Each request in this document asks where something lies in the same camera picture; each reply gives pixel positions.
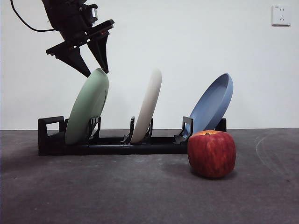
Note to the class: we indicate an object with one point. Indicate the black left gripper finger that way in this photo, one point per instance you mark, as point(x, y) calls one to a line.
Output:
point(100, 53)
point(73, 59)

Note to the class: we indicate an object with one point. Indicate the pale green round plate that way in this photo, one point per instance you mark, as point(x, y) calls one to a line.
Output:
point(86, 107)

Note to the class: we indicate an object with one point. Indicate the red apple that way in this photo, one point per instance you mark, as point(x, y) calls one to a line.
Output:
point(211, 155)

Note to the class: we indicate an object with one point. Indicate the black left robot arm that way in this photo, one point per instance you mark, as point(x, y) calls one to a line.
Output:
point(63, 14)

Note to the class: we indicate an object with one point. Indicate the white round plate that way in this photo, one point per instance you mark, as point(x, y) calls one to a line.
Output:
point(148, 107)

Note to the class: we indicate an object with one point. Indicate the black plate rack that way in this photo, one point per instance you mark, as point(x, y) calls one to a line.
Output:
point(105, 149)

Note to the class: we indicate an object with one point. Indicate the blue round plate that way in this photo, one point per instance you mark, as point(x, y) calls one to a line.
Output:
point(211, 107)

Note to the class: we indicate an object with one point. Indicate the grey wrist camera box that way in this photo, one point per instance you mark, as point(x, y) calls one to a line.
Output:
point(94, 15)

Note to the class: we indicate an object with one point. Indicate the white wall socket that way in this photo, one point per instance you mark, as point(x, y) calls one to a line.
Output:
point(281, 15)

